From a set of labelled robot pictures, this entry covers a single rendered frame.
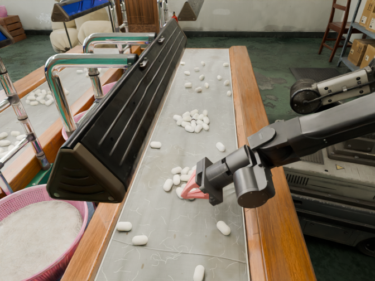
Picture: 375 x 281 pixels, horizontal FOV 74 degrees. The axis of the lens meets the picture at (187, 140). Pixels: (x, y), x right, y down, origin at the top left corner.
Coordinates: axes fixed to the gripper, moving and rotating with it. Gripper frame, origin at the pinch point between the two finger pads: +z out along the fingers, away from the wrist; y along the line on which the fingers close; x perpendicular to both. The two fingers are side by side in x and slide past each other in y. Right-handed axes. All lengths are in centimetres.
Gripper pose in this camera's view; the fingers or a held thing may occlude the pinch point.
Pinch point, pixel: (184, 195)
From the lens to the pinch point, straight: 62.7
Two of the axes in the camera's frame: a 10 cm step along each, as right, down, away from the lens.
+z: -7.3, 5.2, 4.5
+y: -0.9, 5.7, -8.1
